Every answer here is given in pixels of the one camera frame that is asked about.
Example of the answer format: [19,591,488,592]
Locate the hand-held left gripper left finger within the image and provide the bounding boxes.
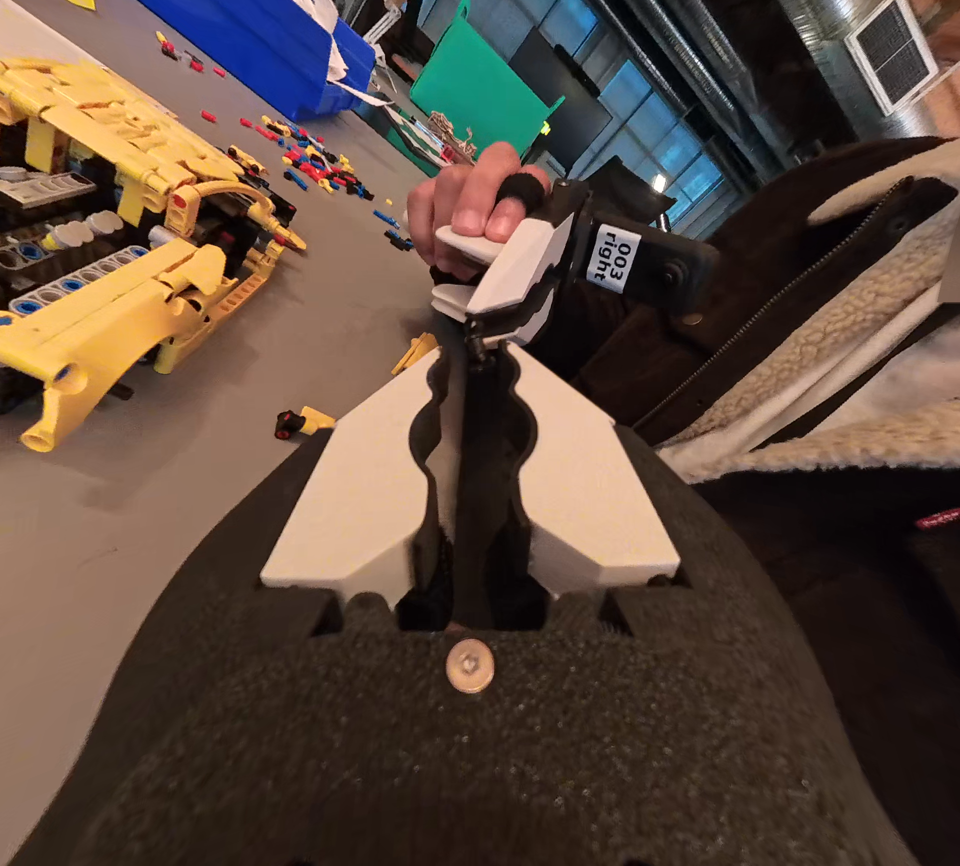
[263,353,459,612]

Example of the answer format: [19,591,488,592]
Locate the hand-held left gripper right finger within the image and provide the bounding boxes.
[503,349,684,612]

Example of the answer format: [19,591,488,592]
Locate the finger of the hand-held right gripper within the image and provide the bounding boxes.
[462,214,580,352]
[431,281,481,324]

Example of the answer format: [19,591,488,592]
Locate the small yellow black brick assembly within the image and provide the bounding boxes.
[275,406,337,442]

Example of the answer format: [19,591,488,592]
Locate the yellow brick car model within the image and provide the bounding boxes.
[0,56,309,454]

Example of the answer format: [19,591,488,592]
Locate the person's right forearm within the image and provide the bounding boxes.
[525,154,781,432]

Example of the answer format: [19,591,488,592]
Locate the grey desk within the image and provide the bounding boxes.
[0,0,451,866]

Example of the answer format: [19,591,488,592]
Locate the person's right hand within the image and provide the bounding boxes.
[405,143,549,282]

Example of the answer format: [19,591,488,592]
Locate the small yellow brick piece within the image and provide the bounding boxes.
[393,334,439,376]

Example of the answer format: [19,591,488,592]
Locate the scattered papers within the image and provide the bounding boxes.
[368,56,481,169]

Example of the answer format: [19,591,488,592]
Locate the green board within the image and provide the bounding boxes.
[410,0,568,165]

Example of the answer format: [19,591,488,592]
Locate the pile of small coloured pieces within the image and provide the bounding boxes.
[150,34,418,255]

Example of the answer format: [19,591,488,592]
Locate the fleece-lined jacket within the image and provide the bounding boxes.
[630,131,960,866]

